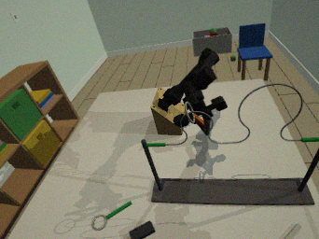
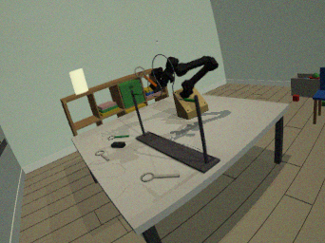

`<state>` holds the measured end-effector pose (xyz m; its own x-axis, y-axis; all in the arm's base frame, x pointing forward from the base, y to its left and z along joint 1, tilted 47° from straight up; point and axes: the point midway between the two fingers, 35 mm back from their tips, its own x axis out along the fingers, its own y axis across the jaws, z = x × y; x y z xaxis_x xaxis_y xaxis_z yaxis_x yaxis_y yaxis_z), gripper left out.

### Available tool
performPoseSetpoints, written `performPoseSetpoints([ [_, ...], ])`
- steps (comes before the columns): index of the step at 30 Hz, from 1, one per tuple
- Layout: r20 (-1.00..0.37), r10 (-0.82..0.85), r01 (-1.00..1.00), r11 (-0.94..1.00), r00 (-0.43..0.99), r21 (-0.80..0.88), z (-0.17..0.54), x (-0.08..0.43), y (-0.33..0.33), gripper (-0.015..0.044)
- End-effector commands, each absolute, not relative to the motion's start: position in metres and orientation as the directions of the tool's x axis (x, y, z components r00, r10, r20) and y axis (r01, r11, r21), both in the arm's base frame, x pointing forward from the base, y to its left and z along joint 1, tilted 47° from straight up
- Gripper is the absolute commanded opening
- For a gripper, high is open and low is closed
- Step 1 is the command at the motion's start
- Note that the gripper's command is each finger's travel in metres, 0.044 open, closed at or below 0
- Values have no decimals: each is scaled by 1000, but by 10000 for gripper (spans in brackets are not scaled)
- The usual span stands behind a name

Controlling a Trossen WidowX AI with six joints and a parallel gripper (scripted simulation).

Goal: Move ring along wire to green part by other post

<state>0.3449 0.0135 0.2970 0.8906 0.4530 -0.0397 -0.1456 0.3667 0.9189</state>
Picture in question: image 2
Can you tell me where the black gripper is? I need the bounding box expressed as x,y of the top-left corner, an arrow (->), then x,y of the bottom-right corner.
149,71 -> 174,93

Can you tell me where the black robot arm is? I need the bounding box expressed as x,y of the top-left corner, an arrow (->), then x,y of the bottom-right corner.
150,55 -> 219,99

